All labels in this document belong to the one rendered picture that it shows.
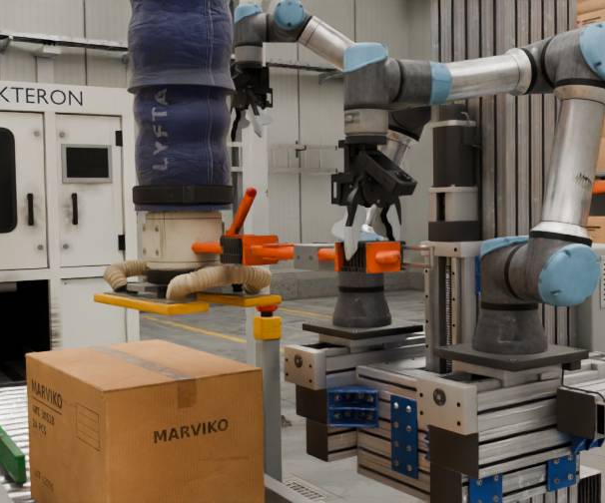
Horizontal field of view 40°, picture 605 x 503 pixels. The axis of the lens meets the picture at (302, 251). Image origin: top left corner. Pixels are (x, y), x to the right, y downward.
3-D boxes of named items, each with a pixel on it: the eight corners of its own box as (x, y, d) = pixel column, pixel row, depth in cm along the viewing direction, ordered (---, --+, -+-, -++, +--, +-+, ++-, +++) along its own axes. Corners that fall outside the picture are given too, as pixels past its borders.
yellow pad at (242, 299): (165, 295, 202) (164, 275, 202) (200, 292, 208) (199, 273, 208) (245, 307, 176) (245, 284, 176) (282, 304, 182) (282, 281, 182)
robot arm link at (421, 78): (421, 69, 152) (368, 65, 148) (456, 58, 142) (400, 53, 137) (421, 111, 152) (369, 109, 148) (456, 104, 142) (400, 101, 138)
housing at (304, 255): (292, 268, 150) (292, 245, 150) (319, 266, 154) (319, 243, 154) (316, 270, 145) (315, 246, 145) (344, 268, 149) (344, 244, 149)
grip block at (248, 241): (217, 263, 166) (217, 235, 166) (257, 261, 173) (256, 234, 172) (241, 265, 160) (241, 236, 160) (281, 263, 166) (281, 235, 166)
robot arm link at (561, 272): (546, 305, 166) (591, 42, 167) (600, 313, 152) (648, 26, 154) (498, 296, 161) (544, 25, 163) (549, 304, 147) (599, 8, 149)
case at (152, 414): (30, 495, 229) (25, 353, 227) (162, 468, 252) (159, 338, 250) (110, 571, 179) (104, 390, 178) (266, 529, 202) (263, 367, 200)
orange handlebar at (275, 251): (117, 251, 204) (117, 236, 204) (219, 246, 223) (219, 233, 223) (381, 269, 133) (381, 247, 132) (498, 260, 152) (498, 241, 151)
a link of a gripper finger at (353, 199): (356, 234, 138) (371, 187, 140) (363, 234, 137) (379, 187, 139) (337, 223, 135) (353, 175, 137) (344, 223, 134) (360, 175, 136)
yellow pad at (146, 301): (92, 301, 190) (92, 280, 190) (132, 298, 196) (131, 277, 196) (167, 315, 164) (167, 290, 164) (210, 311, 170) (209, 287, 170)
